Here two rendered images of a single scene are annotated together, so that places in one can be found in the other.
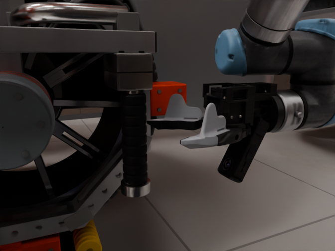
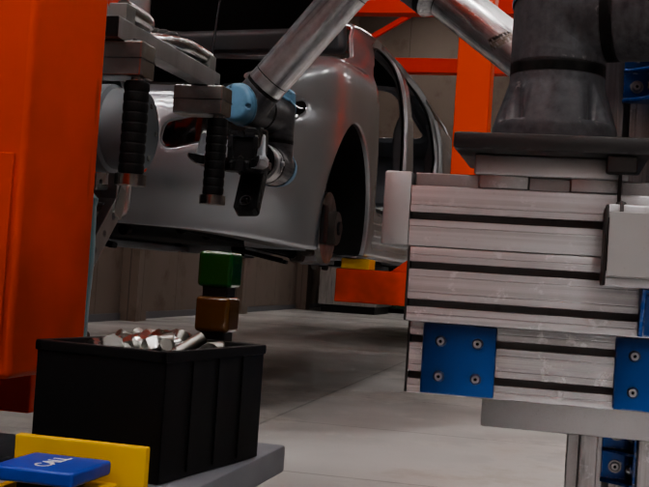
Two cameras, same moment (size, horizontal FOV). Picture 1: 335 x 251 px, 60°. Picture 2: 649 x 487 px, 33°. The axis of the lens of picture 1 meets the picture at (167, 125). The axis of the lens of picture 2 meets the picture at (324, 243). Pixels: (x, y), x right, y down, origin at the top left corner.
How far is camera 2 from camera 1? 171 cm
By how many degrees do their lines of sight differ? 54
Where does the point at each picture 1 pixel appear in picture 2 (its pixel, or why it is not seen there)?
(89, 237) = not seen: hidden behind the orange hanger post
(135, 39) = (214, 77)
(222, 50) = (235, 100)
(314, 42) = (285, 105)
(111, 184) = (99, 243)
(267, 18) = (280, 80)
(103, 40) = (205, 73)
